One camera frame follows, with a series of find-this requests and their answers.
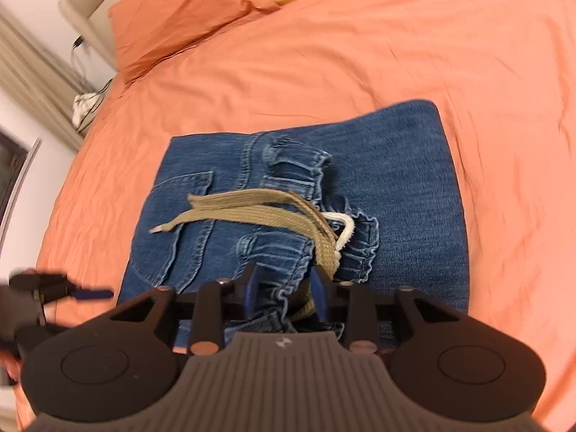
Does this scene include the black charger cable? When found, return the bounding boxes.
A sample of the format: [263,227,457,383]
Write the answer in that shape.
[71,35,113,115]

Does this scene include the window frame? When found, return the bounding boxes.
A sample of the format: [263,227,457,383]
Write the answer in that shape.
[0,130,42,235]

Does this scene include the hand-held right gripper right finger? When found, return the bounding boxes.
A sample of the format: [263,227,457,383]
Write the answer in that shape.
[312,265,464,354]

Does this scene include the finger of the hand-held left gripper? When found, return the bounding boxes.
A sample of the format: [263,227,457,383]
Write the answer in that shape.
[9,271,113,304]

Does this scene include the blue denim pants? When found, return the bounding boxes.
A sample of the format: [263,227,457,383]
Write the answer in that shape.
[116,99,471,356]

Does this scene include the orange bed sheet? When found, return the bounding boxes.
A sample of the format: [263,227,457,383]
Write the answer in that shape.
[13,0,576,432]

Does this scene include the orange pillow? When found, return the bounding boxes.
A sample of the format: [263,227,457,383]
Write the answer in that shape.
[108,0,280,84]

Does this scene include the white crumpled cloth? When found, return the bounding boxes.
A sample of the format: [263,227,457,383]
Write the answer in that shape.
[72,92,102,127]

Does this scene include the beige padded headboard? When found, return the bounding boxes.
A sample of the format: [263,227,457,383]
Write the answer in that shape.
[58,0,149,73]

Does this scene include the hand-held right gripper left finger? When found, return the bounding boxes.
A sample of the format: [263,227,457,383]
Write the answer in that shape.
[110,262,261,355]

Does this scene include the beige curtain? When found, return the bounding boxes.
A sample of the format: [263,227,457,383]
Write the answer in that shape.
[0,4,91,154]

